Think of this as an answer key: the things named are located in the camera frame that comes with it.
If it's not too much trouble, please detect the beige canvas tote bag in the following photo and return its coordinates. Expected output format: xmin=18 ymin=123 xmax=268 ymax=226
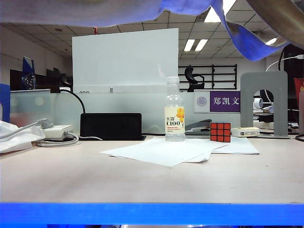
xmin=0 ymin=0 xmax=304 ymax=62

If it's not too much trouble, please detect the clear C100 drink bottle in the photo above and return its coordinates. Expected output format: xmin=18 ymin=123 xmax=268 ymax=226
xmin=163 ymin=76 xmax=186 ymax=142

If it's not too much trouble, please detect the black rectangular box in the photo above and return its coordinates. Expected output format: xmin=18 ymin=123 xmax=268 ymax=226
xmin=79 ymin=113 xmax=147 ymax=141

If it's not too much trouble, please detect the grey stapler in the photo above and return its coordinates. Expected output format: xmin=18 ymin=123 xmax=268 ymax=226
xmin=184 ymin=119 xmax=212 ymax=136

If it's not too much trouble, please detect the black office chair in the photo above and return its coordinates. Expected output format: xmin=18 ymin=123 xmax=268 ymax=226
xmin=184 ymin=66 xmax=205 ymax=93

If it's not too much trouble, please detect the white board panel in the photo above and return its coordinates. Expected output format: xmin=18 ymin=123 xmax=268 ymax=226
xmin=72 ymin=28 xmax=180 ymax=95

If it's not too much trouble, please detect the black Rubik's cube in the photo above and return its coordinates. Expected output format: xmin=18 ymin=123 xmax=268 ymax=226
xmin=209 ymin=122 xmax=232 ymax=143

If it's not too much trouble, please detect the purple and white name plate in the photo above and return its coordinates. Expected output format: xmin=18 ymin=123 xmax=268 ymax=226
xmin=193 ymin=91 xmax=241 ymax=114

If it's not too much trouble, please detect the small white charger box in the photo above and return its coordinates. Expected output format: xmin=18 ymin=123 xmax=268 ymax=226
xmin=230 ymin=127 xmax=260 ymax=138

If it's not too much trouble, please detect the grey metal bookend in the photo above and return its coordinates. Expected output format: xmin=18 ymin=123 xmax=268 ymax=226
xmin=240 ymin=71 xmax=290 ymax=139

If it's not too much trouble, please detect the white power adapter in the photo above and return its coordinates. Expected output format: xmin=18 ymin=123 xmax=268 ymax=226
xmin=43 ymin=124 xmax=74 ymax=139

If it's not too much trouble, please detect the small white desk fan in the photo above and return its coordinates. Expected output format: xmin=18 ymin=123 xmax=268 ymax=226
xmin=253 ymin=97 xmax=264 ymax=110

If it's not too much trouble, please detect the frosted glass desk partition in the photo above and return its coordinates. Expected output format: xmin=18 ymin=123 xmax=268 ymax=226
xmin=10 ymin=89 xmax=241 ymax=135

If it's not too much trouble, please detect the blue crystal trophy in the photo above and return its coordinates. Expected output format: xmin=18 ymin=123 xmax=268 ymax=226
xmin=21 ymin=56 xmax=37 ymax=90

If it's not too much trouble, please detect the tall black cabinet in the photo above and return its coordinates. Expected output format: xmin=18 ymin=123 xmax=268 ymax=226
xmin=284 ymin=44 xmax=304 ymax=119

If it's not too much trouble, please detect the red pennant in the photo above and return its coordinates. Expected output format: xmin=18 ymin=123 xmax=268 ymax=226
xmin=294 ymin=77 xmax=304 ymax=112

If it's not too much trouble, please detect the thick black curved cable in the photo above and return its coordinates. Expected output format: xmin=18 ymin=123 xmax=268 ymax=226
xmin=59 ymin=89 xmax=86 ymax=114

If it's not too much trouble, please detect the black wall rack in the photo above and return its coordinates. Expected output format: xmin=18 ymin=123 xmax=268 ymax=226
xmin=178 ymin=63 xmax=238 ymax=91

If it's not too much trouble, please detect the white coiled adapter cable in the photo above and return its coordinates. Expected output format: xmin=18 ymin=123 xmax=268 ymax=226
xmin=34 ymin=131 xmax=103 ymax=148

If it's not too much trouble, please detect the white cable with grey plug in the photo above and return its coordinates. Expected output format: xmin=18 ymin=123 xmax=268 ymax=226
xmin=0 ymin=118 xmax=54 ymax=141

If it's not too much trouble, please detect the thin black cable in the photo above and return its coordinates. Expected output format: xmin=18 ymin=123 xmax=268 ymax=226
xmin=278 ymin=47 xmax=288 ymax=72

